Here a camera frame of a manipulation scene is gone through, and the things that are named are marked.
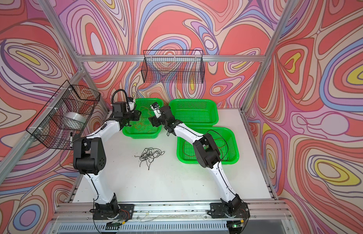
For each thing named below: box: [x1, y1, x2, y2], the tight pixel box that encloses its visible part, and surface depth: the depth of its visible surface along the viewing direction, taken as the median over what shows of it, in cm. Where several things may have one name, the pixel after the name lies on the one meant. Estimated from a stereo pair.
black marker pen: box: [69, 131, 74, 149], surface depth 74 cm
